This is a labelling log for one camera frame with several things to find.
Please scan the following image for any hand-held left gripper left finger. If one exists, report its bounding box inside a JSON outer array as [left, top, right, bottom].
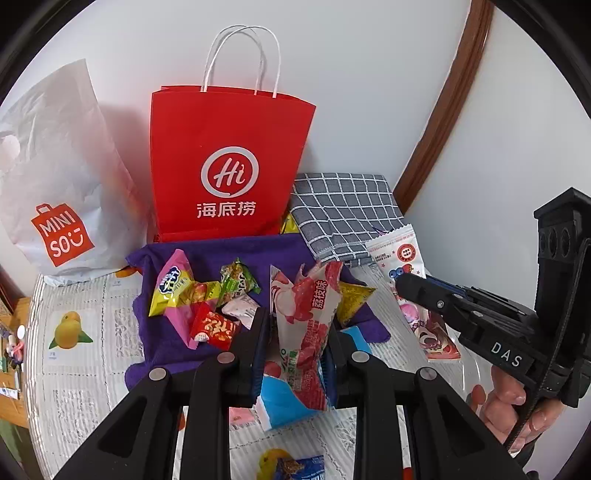
[[55, 307, 271, 480]]

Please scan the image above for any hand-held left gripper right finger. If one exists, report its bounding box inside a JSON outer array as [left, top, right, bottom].
[[321, 323, 532, 480]]

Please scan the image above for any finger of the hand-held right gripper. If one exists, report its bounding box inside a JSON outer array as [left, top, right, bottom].
[[396, 272, 532, 330], [425, 275, 536, 319]]

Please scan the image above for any white cartoon print snack packet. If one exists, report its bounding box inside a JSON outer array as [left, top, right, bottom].
[[367, 217, 462, 361]]

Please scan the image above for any red white lychee snack packet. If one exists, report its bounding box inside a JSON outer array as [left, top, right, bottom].
[[270, 261, 345, 411]]

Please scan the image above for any yellow foil snack packet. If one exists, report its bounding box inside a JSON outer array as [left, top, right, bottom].
[[337, 281, 377, 328]]

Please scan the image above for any person's right hand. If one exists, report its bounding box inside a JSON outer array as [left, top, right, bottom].
[[471, 364, 561, 455]]

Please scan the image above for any light blue carton box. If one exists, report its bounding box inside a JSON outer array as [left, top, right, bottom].
[[256, 324, 372, 432]]

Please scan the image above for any small red snack packet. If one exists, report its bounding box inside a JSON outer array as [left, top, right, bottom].
[[189, 302, 242, 352]]

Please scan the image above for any green snack packet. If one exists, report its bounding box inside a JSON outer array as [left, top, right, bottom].
[[219, 258, 262, 305]]

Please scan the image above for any purple towel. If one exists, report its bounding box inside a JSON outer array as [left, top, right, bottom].
[[124, 234, 389, 391]]

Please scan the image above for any blue cookie packet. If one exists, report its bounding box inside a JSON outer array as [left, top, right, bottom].
[[272, 456, 326, 480]]

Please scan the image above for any yellow pink snack packet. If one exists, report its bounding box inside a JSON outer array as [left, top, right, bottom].
[[148, 249, 222, 352]]

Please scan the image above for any grey checked cloth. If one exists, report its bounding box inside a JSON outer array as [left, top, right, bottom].
[[290, 173, 407, 268]]

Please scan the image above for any fruit print white table cover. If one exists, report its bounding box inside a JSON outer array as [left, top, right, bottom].
[[30, 263, 509, 480]]

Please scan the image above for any red paper bag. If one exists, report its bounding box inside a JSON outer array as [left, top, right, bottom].
[[150, 25, 317, 243]]

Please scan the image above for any wooden nightstand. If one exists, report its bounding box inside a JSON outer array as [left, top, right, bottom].
[[0, 295, 33, 462]]

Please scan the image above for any white plastic shopping bag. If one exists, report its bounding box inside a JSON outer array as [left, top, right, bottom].
[[0, 59, 153, 287]]

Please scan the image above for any brown wooden door frame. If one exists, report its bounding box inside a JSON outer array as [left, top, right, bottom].
[[392, 0, 495, 215]]

